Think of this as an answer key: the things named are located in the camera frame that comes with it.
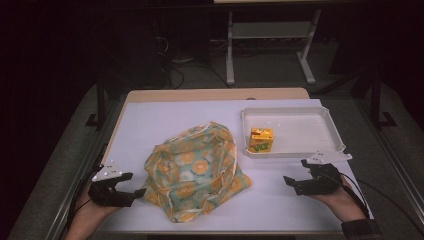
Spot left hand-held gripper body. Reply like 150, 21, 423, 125
87, 159, 136, 208

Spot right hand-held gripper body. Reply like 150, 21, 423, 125
293, 149, 354, 197

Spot white plastic tray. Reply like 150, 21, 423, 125
240, 106, 347, 159

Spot yellow juice carton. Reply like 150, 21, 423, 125
247, 127, 275, 154

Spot floral cloth bag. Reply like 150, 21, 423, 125
143, 121, 253, 224

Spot person's left hand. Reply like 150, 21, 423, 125
77, 184, 119, 224

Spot person's right hand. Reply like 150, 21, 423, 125
309, 176, 367, 223

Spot white table mat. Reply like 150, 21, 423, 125
96, 98, 374, 233

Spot black wristband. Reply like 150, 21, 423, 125
340, 218, 383, 240

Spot black metal stand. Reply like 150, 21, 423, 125
84, 71, 108, 132
368, 66, 398, 130

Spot left hand-held gripper cable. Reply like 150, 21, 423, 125
66, 166, 101, 231

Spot hand-held gripper cable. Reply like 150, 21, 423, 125
333, 173, 424, 236
66, 166, 101, 231

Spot right hand-held gripper cable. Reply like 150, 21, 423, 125
333, 173, 424, 236

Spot black floor cables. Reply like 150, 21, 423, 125
154, 34, 232, 90

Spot white metal desk frame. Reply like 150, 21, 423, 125
225, 8, 323, 86

